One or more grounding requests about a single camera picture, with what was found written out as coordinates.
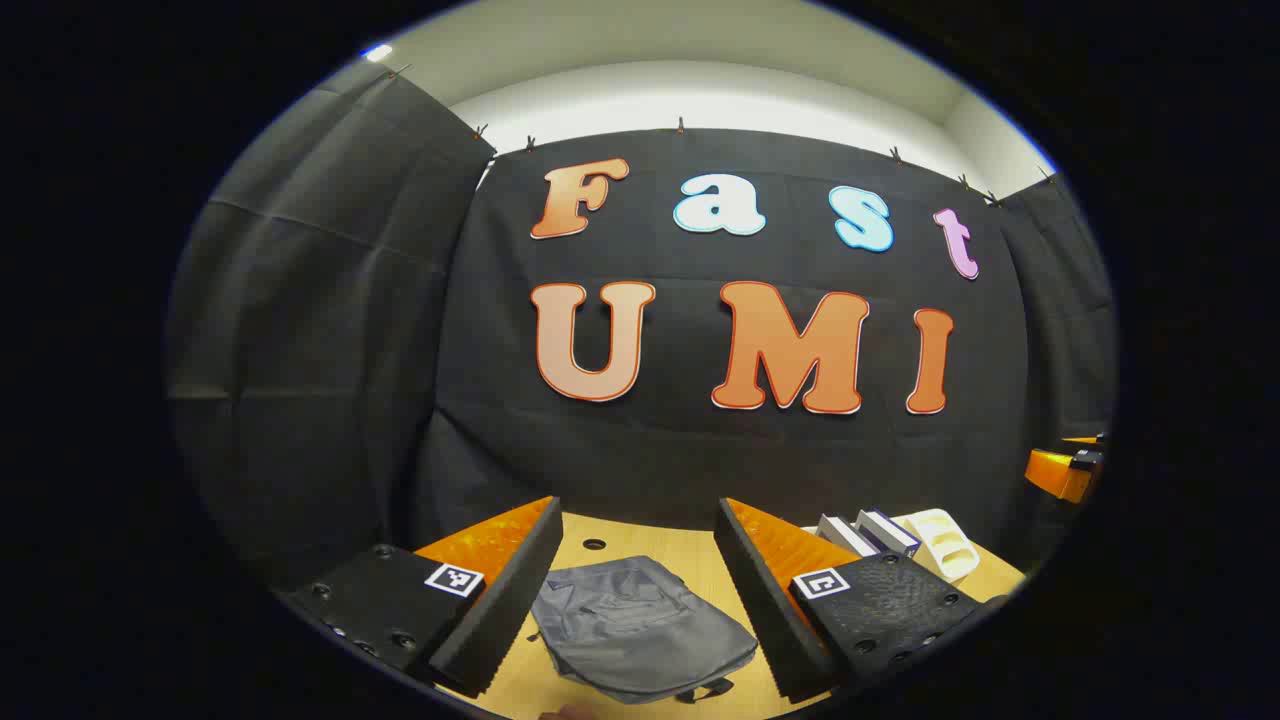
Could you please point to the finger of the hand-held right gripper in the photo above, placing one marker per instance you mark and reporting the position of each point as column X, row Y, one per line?
column 1055, row 472

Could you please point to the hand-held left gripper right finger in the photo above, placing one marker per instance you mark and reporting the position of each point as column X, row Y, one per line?
column 770, row 610

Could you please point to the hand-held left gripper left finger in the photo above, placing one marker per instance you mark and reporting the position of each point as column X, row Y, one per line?
column 500, row 600

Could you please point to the white portrait cover book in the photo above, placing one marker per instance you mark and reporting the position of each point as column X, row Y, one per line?
column 838, row 533

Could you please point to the grey schoolbag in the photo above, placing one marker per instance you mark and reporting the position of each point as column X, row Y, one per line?
column 640, row 630

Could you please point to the white bookshelf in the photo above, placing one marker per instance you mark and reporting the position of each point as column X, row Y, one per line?
column 945, row 545

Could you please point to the blue cover book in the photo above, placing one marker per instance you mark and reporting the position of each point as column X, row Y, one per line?
column 888, row 530

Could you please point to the ceiling light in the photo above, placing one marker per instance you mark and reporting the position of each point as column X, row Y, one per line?
column 378, row 52

